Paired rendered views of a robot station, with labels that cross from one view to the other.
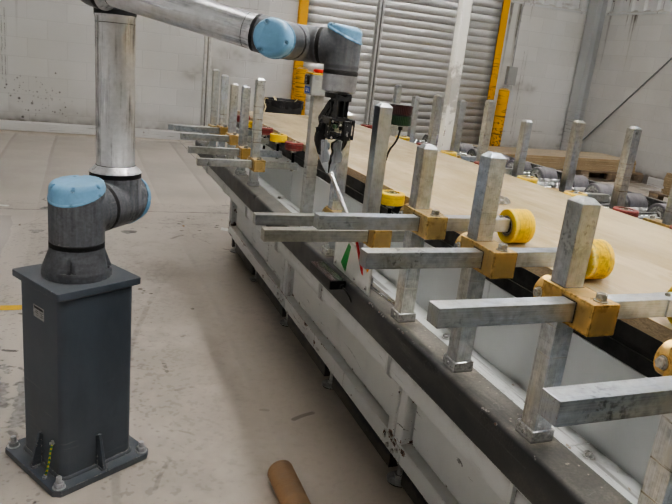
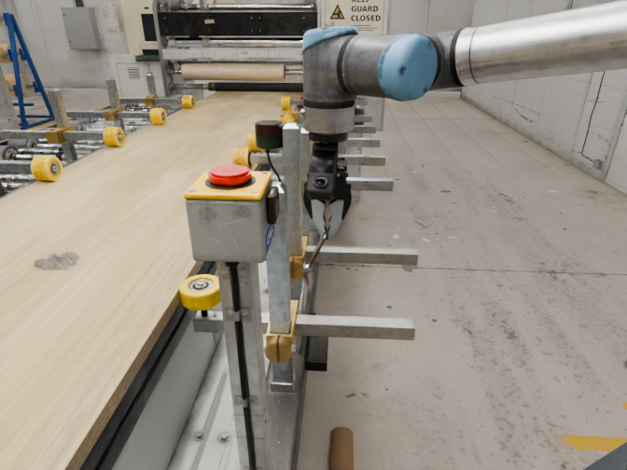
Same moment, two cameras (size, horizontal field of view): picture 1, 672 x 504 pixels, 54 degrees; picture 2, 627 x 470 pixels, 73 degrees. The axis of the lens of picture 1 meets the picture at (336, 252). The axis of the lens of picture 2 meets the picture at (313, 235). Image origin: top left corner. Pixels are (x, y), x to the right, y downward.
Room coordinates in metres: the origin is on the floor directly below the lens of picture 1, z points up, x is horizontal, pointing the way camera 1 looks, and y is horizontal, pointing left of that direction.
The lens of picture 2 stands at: (2.45, 0.35, 1.35)
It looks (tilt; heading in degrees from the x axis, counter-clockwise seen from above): 26 degrees down; 206
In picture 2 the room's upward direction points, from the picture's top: straight up
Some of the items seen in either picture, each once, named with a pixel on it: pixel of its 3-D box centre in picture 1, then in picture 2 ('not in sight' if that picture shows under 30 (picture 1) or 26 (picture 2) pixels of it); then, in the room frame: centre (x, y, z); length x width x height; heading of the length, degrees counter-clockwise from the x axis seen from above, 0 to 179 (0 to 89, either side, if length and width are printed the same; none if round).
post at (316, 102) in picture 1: (310, 165); (250, 407); (2.14, 0.12, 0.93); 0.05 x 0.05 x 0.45; 22
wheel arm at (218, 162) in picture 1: (248, 164); not in sight; (2.77, 0.42, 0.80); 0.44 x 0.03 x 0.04; 112
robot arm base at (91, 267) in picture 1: (77, 256); not in sight; (1.77, 0.73, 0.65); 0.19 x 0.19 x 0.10
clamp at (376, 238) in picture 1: (372, 233); (294, 256); (1.65, -0.09, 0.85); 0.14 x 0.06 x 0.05; 22
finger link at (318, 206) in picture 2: (337, 157); (319, 214); (1.75, 0.02, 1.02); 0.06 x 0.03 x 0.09; 22
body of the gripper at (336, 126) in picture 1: (336, 116); (327, 162); (1.74, 0.04, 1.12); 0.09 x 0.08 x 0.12; 22
